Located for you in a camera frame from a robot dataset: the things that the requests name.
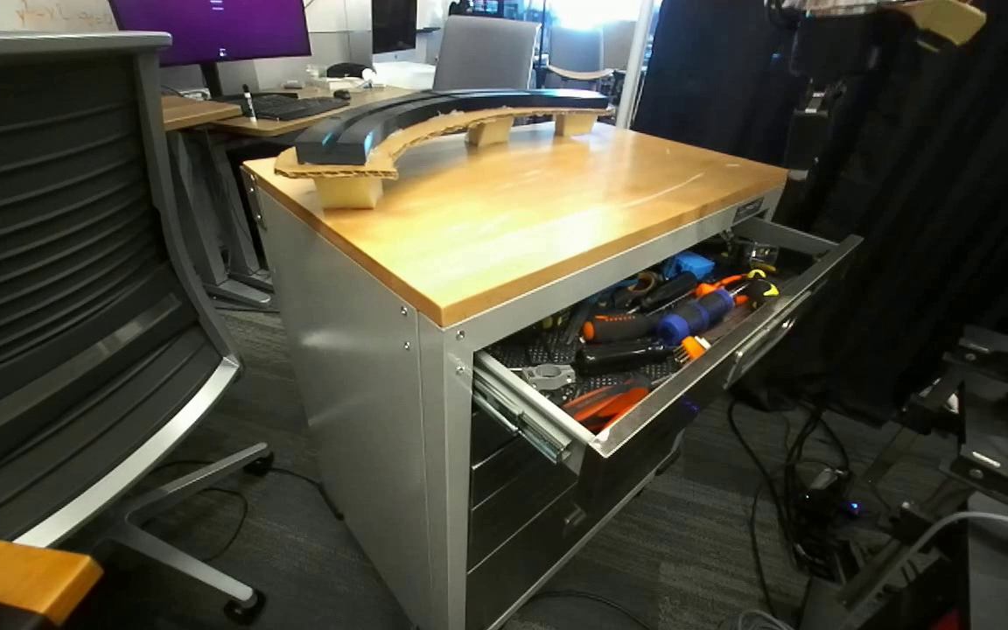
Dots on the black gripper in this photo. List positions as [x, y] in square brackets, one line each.
[820, 72]

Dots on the grey metal tool drawer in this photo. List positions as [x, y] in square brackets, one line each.
[527, 413]

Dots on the black curtain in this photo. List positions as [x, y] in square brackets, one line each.
[959, 210]

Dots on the blue plastic tool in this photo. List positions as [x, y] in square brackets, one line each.
[691, 264]

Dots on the black perforated equipment platform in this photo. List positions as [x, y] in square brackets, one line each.
[994, 467]

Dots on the curved black strip on wood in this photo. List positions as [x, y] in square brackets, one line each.
[411, 118]

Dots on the dark monitor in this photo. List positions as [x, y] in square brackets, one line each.
[394, 21]

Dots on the grey cabinet with wooden top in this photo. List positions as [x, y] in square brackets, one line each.
[364, 385]

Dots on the black keyboard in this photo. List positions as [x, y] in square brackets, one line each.
[294, 108]

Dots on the monitor with purple screen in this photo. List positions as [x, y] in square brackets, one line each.
[211, 26]

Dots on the wooden monitor desk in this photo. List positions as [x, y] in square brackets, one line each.
[195, 111]

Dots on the grey office chair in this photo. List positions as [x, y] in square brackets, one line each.
[51, 233]

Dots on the wooden desk corner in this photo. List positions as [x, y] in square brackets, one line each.
[9, 579]

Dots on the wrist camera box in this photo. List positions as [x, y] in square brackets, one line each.
[946, 21]

